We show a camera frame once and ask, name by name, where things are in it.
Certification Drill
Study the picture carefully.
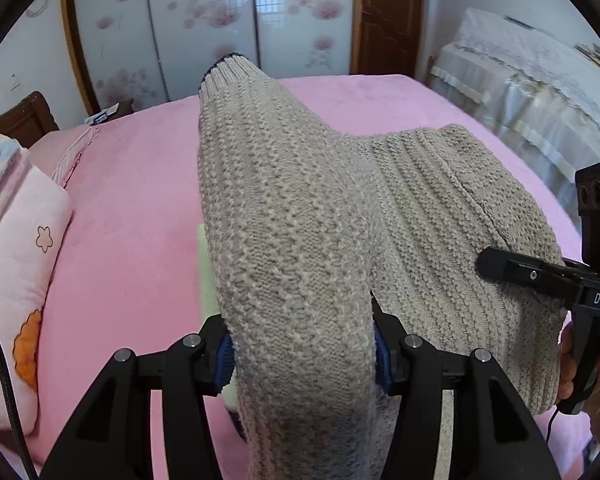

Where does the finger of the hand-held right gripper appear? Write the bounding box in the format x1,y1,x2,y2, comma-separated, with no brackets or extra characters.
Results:
476,246,584,304

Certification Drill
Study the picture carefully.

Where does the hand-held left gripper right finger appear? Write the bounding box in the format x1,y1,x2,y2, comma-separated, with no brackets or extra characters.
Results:
370,295,561,480

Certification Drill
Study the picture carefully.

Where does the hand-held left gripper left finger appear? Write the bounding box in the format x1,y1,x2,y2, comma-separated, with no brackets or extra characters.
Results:
39,312,236,480

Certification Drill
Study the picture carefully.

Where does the beige knitted sweater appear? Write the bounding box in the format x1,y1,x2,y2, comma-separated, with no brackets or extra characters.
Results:
197,52,568,480

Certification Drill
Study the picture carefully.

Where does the person's right hand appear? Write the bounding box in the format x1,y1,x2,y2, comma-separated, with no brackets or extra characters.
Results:
557,322,600,443

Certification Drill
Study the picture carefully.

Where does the light green and black garment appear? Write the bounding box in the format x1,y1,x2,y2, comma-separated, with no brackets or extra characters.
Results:
197,224,248,443

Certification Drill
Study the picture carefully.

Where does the pink bed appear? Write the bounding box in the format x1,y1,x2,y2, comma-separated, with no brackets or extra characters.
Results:
27,74,596,480

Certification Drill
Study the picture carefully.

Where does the white lace covered furniture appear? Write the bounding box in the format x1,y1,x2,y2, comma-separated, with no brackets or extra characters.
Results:
425,7,600,211

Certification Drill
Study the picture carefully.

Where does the pink pillow with orange flower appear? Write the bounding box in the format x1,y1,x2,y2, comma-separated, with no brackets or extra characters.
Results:
0,160,74,434

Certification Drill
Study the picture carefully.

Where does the blue and white packet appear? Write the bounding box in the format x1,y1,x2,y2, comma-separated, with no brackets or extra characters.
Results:
85,104,122,127

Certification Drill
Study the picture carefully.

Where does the wooden door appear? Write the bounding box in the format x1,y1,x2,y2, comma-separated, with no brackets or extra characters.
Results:
350,0,427,81

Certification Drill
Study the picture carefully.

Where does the pink pillow with blue print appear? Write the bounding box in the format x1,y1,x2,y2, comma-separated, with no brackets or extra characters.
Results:
0,127,31,201

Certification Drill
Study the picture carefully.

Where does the wooden headboard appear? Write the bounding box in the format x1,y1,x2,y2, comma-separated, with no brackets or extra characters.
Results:
0,91,60,149

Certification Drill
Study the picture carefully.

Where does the floral sliding door wardrobe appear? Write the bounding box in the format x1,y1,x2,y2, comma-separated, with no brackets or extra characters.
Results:
60,0,356,117

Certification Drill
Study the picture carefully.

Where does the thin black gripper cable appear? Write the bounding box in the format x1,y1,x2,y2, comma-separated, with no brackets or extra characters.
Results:
545,405,564,444

